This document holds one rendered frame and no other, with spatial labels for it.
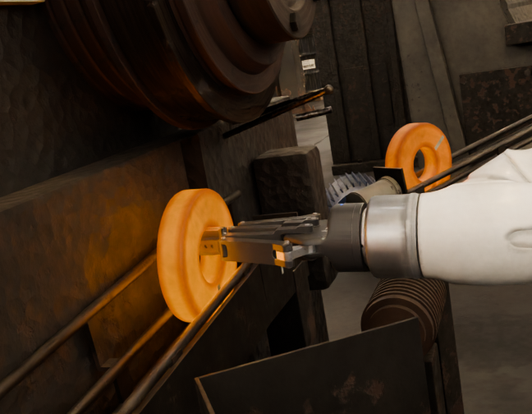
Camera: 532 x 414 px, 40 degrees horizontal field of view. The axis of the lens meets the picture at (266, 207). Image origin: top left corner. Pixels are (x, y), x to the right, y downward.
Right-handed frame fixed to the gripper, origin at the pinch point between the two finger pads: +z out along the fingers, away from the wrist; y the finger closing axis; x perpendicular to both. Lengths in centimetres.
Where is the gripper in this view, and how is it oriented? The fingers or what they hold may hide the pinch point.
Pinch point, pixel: (199, 241)
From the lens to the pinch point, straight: 86.6
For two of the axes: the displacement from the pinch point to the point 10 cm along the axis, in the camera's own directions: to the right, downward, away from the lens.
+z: -9.4, 0.4, 3.4
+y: 3.2, -2.6, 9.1
